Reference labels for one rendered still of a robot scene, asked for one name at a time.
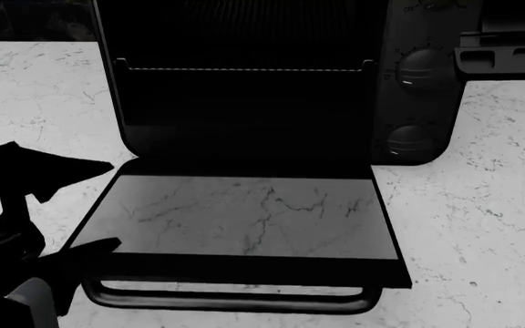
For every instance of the small dark knob, white mark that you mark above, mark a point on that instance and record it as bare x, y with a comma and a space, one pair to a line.
409, 143

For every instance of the large timer knob, white mark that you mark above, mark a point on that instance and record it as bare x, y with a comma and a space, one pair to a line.
422, 70

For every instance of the dark knob with yellowish rim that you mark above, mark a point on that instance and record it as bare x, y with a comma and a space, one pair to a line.
436, 2

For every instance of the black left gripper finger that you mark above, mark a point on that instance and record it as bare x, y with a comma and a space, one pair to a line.
39, 171
73, 259

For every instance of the toaster oven glass door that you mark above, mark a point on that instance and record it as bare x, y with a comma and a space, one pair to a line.
253, 215

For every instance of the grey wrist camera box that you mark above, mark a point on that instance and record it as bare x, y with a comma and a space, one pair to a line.
32, 300

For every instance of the black toaster oven body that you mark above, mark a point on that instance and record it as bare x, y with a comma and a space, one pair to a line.
419, 109

